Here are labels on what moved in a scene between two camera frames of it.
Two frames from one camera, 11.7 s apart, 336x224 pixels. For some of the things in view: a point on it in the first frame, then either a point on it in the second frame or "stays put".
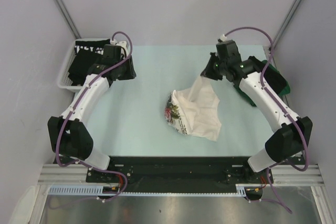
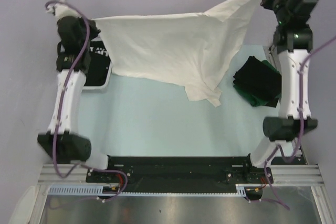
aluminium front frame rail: [284, 174] stays put
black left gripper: [130, 73] -> [94, 30]
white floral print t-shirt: [194, 110] -> [195, 49]
